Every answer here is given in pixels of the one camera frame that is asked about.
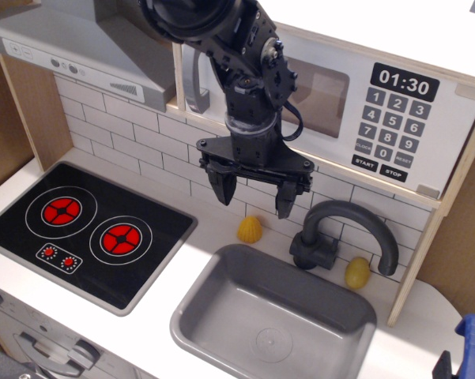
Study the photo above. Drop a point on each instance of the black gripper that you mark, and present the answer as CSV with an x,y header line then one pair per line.
x,y
263,157

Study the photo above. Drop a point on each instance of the grey microwave door handle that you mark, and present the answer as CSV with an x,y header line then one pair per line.
x,y
196,97

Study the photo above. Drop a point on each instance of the white toy microwave door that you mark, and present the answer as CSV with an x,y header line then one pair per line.
x,y
398,125

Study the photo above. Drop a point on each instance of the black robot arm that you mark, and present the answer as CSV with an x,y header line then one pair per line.
x,y
247,58

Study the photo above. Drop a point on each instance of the yellow toy corn piece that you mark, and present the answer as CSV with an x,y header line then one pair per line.
x,y
250,230

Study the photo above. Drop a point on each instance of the dark grey toy faucet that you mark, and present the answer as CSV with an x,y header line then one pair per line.
x,y
317,244

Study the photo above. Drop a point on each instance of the grey toy sink basin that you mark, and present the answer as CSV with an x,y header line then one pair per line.
x,y
255,316

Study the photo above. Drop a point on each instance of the yellow toy lemon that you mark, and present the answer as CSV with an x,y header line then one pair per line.
x,y
357,273

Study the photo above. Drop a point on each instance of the black toy stovetop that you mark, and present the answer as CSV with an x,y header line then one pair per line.
x,y
92,236

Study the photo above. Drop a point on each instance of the grey range hood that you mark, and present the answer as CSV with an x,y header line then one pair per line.
x,y
91,42

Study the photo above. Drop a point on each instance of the black clamp object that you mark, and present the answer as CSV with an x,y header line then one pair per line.
x,y
443,368

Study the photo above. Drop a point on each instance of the grey toy oven door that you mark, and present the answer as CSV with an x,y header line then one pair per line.
x,y
53,349

